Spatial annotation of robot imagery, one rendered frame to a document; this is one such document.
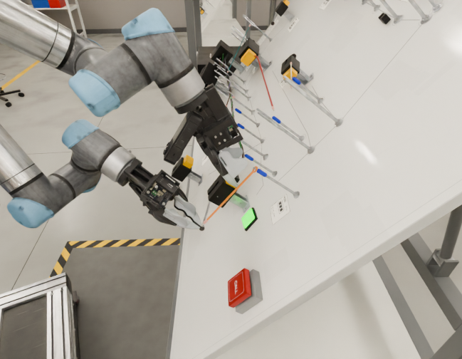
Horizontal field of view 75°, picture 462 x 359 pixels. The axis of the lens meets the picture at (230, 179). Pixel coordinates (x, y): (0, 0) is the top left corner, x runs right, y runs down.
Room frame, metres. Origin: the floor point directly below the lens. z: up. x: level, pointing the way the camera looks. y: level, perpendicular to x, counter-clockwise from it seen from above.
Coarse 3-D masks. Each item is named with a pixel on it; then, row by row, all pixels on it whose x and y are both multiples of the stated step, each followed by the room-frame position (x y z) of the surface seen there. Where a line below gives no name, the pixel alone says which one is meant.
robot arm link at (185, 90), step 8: (192, 72) 0.53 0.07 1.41; (184, 80) 0.51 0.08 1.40; (192, 80) 0.52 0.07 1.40; (200, 80) 0.54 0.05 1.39; (160, 88) 0.54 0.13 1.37; (168, 88) 0.51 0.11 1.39; (176, 88) 0.51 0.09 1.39; (184, 88) 0.51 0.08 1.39; (192, 88) 0.51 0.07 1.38; (200, 88) 0.52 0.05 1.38; (168, 96) 0.52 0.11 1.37; (176, 96) 0.51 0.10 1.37; (184, 96) 0.51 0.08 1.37; (192, 96) 0.51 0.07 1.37; (176, 104) 0.51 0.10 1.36; (184, 104) 0.51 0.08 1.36
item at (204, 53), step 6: (204, 48) 1.82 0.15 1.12; (210, 48) 1.82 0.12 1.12; (234, 48) 1.82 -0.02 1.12; (198, 54) 1.70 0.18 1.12; (204, 54) 1.70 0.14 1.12; (210, 54) 1.70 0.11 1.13; (234, 54) 1.70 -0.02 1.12; (198, 60) 1.60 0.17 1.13; (204, 60) 1.60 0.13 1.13; (210, 60) 1.60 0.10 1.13; (240, 60) 1.60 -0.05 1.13; (198, 66) 1.52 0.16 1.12; (216, 66) 1.52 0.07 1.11; (228, 66) 1.53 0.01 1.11; (198, 72) 1.52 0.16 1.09; (222, 72) 1.53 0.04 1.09
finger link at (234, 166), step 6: (222, 156) 0.51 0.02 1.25; (228, 156) 0.51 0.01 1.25; (222, 162) 0.50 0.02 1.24; (228, 162) 0.51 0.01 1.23; (234, 162) 0.51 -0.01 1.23; (240, 162) 0.51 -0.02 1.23; (246, 162) 0.51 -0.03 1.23; (228, 168) 0.50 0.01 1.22; (234, 168) 0.51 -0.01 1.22; (240, 168) 0.51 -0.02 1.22; (228, 174) 0.49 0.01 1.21; (234, 174) 0.50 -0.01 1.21; (228, 180) 0.50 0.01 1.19; (234, 180) 0.51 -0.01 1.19; (234, 186) 0.51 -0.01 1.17
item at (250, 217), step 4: (252, 208) 0.49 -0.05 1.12; (248, 212) 0.48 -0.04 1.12; (252, 212) 0.47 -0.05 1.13; (244, 216) 0.48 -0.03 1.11; (248, 216) 0.47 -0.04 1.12; (252, 216) 0.46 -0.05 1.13; (256, 216) 0.46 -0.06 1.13; (244, 220) 0.47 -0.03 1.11; (248, 220) 0.46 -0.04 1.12; (252, 220) 0.45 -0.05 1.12; (244, 224) 0.45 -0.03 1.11; (248, 224) 0.45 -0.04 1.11; (252, 224) 0.45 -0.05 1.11; (244, 228) 0.45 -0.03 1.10; (248, 228) 0.45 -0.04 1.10
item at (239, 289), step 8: (240, 272) 0.32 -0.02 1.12; (248, 272) 0.32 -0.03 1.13; (232, 280) 0.32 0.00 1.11; (240, 280) 0.31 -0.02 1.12; (248, 280) 0.30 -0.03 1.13; (232, 288) 0.30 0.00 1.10; (240, 288) 0.29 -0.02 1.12; (248, 288) 0.29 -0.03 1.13; (232, 296) 0.29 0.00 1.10; (240, 296) 0.28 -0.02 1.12; (248, 296) 0.28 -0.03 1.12; (232, 304) 0.28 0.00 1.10
